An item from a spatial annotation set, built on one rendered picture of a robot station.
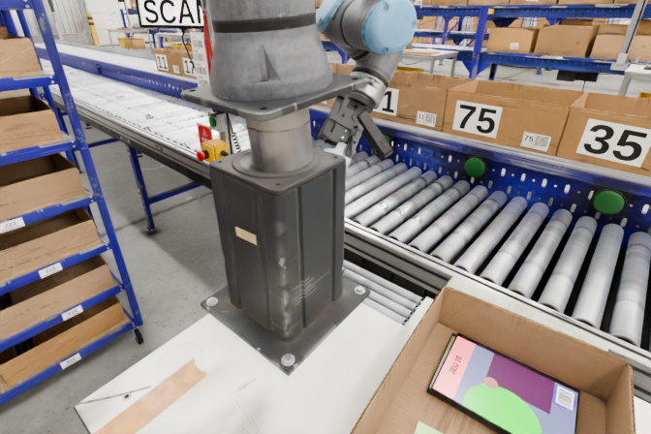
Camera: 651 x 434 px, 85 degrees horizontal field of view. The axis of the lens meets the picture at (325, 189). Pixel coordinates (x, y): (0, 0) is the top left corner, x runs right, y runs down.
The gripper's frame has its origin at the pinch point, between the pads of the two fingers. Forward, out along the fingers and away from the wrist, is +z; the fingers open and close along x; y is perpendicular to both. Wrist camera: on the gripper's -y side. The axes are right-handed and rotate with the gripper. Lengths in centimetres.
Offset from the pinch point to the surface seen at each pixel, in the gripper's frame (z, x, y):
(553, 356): 12, 28, -42
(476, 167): -30, -37, -50
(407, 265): 10.2, -9.4, -29.0
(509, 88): -70, -51, -58
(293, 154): 0.1, 21.5, 11.2
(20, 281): 68, -49, 70
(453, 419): 26.5, 30.0, -27.2
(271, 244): 14.7, 21.5, 8.1
